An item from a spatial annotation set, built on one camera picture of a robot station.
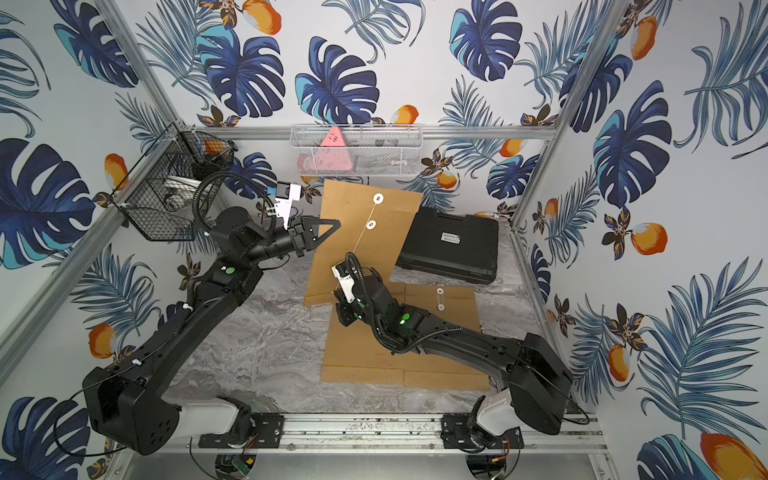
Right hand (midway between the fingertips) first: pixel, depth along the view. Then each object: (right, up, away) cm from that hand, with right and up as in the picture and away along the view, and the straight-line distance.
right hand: (336, 290), depth 76 cm
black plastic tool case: (+40, +12, +30) cm, 51 cm away
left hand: (+3, +16, -15) cm, 22 cm away
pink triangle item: (-4, +39, +14) cm, 42 cm away
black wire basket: (-49, +25, +5) cm, 56 cm away
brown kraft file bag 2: (+36, -8, +22) cm, 43 cm away
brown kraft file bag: (+4, -20, +12) cm, 24 cm away
